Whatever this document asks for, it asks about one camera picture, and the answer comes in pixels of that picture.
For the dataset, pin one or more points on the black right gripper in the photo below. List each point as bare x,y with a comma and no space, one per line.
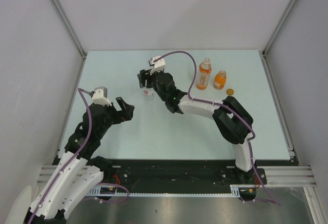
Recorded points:
145,75

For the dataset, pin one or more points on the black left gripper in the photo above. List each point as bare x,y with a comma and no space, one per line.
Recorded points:
125,114

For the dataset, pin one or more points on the clear water bottle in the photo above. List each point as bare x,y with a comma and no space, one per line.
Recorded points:
148,93

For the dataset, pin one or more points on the tall orange tea bottle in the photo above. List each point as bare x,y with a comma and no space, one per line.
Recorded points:
204,72

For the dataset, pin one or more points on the small orange juice bottle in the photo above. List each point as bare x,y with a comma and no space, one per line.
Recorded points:
220,80

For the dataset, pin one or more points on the amber juice bottle cap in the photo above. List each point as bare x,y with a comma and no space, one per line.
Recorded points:
230,92

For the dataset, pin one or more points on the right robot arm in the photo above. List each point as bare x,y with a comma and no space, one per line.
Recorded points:
230,117

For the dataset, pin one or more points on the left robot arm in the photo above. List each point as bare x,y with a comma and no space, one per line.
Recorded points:
78,171

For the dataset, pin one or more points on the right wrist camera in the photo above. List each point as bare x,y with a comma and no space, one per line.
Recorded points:
157,64

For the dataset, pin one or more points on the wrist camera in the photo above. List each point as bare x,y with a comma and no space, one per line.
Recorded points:
157,64
99,96

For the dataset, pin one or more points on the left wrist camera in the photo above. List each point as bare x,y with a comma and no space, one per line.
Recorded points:
99,96

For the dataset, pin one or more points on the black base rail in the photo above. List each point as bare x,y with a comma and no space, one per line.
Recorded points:
175,176

